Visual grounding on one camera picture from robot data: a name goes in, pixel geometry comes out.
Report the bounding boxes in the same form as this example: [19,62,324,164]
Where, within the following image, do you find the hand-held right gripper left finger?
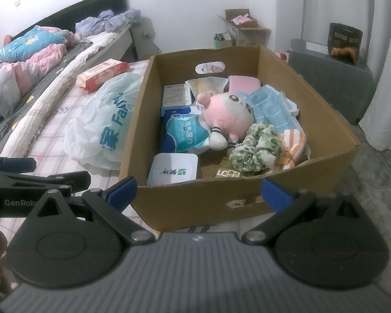
[33,176,155,244]

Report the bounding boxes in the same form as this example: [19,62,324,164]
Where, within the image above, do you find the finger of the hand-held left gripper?
[0,156,37,174]
[47,170,92,194]

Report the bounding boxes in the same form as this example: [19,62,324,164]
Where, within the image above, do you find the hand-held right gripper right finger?
[241,177,362,244]

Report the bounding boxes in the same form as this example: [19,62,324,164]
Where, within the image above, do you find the orange striped cloth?
[274,129,309,171]

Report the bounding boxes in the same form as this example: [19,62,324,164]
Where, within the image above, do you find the green white scrunchie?
[230,123,283,172]

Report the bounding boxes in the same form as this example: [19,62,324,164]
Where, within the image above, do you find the white wipes pack green mark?
[146,153,201,187]

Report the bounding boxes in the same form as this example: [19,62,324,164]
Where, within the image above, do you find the large cardboard box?
[119,45,362,233]

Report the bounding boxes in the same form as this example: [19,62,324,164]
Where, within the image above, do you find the blue white plastic packet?
[160,106,213,154]

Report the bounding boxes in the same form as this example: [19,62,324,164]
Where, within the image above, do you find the light blue checked towel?
[237,85,301,135]

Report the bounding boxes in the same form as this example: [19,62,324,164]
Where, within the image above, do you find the pink plush toy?
[195,91,255,158]

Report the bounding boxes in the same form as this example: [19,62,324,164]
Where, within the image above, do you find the pink bubble wrap pouch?
[228,76,262,95]

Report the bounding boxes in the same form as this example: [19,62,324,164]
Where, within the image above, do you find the cream translucent plastic bag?
[185,76,230,101]

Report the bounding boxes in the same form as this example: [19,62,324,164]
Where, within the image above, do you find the pink checked bed sheet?
[0,59,216,245]

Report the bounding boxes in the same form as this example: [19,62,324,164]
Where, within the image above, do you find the grey blanket with yellow patches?
[0,39,96,152]

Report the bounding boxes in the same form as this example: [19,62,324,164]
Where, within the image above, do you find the white plastic shopping bag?
[65,73,144,171]

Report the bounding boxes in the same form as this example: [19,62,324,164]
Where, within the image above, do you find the cream fuzzy rolled blanket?
[2,33,118,167]

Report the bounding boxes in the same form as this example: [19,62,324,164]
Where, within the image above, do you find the pink and blue quilt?
[0,25,83,115]

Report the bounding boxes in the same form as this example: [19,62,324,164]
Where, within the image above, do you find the pink red tissue pack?
[76,59,131,92]

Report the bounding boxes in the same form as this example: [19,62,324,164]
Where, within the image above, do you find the grey storage box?
[288,38,376,126]

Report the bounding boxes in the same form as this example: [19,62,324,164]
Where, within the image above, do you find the black bed headboard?
[3,0,131,45]

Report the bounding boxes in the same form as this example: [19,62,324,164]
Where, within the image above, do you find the small open cardboard box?
[217,9,272,48]

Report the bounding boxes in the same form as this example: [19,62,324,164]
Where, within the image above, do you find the purple clothes pile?
[76,9,141,37]

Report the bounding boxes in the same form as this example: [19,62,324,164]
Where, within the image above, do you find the small green white carton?
[213,32,234,49]

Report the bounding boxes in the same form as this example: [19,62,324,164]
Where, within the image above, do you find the black snack bag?
[328,23,363,65]

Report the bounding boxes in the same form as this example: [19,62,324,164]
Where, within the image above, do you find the pink packet in small box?
[231,14,259,26]

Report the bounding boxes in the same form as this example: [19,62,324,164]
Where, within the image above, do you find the white curtain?
[301,0,391,151]

